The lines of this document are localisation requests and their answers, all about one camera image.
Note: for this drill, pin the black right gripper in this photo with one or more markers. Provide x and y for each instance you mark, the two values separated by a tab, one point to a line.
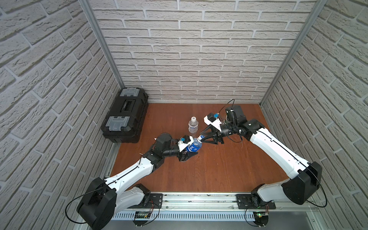
215	138

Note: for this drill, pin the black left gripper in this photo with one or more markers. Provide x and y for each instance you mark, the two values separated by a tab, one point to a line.
182	152

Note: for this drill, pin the clear bottle blue label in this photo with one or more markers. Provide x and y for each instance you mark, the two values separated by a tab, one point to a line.
195	146

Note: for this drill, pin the clear labelled bottle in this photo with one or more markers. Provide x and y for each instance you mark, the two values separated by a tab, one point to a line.
193	125

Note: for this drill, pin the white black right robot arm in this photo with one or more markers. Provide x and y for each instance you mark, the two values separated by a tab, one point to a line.
303	177

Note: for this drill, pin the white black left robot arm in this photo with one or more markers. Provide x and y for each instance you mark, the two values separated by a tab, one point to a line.
106	197

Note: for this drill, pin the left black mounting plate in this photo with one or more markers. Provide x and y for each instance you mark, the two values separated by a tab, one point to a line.
149	198

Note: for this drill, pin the black mounting plate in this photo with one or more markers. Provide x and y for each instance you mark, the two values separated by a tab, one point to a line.
149	198
251	201

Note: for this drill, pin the black plastic toolbox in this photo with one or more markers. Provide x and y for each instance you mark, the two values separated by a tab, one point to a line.
124	121

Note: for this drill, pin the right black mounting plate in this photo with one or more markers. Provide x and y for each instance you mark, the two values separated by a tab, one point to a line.
251	201

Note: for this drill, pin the left controller circuit board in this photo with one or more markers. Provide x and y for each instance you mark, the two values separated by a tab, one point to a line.
140	218

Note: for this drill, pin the controller circuit board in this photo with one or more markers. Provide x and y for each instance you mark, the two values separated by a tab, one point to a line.
261	219
140	218

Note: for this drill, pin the right controller circuit board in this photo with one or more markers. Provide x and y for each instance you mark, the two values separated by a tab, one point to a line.
261	219

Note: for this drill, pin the right corner aluminium profile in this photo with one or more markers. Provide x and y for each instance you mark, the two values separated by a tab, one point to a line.
315	12

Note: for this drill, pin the corner aluminium profile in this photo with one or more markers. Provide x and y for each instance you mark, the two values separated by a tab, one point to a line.
315	12
87	8

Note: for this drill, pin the left corner aluminium profile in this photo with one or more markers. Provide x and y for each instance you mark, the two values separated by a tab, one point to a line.
87	8

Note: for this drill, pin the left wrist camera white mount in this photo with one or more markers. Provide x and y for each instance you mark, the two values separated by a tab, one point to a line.
184	142

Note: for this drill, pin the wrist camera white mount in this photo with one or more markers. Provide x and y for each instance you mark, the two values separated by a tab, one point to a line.
213	119
184	142

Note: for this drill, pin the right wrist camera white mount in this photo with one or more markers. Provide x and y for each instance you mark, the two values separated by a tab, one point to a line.
213	119

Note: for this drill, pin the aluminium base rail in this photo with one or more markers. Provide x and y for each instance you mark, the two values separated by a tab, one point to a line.
196	206

